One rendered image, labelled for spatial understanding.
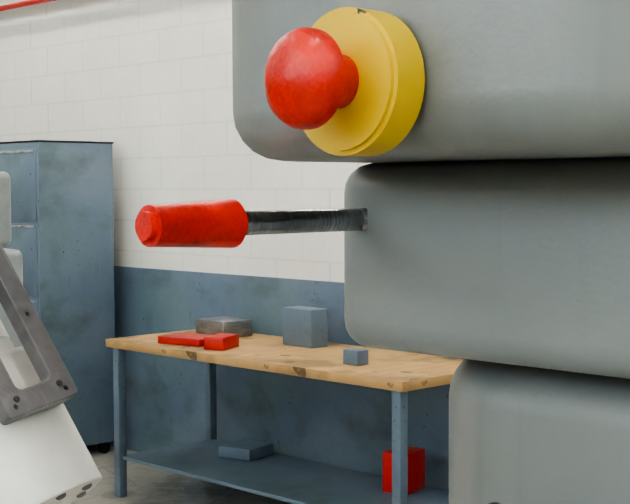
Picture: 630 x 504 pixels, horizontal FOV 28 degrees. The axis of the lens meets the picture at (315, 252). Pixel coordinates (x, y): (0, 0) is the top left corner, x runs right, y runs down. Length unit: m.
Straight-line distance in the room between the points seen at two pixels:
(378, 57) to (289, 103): 0.04
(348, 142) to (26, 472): 0.19
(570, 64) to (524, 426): 0.24
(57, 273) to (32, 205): 0.45
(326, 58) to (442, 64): 0.05
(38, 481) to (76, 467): 0.02
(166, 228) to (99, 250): 7.52
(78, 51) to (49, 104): 0.50
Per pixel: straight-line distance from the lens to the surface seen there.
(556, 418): 0.64
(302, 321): 6.52
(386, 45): 0.50
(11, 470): 0.54
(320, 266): 6.87
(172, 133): 7.85
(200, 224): 0.58
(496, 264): 0.61
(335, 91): 0.48
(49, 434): 0.54
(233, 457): 6.95
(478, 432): 0.67
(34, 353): 0.55
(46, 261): 7.87
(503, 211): 0.60
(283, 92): 0.49
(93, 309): 8.08
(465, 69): 0.50
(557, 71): 0.47
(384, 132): 0.50
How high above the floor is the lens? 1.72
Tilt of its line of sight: 3 degrees down
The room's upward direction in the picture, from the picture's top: straight up
